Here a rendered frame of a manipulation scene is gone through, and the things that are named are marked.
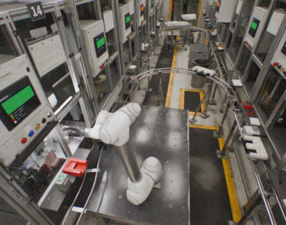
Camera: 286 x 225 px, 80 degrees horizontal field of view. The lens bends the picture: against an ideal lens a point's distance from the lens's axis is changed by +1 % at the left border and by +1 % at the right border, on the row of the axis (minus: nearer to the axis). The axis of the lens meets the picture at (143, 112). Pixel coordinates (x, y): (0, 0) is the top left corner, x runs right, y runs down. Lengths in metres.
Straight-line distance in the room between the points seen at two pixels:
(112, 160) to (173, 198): 0.69
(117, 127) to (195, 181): 1.74
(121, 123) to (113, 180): 0.82
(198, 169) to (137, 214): 1.33
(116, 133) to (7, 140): 0.56
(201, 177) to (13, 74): 2.30
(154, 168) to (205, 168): 1.34
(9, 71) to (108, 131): 0.58
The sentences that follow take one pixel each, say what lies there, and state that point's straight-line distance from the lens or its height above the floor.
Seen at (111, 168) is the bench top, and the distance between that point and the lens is 1.80.
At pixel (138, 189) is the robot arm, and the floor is 0.94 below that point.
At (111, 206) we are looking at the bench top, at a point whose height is 0.68.
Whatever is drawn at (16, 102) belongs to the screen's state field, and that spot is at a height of 1.65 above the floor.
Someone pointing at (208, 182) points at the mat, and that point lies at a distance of 2.57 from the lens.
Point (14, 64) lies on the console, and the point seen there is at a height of 1.81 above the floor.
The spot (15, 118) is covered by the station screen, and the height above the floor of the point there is 1.58.
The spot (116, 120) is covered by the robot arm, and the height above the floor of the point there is 1.49.
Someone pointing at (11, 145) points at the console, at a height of 1.45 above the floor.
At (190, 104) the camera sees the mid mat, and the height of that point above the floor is 0.01.
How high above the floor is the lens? 2.15
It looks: 38 degrees down
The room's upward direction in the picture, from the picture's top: 2 degrees counter-clockwise
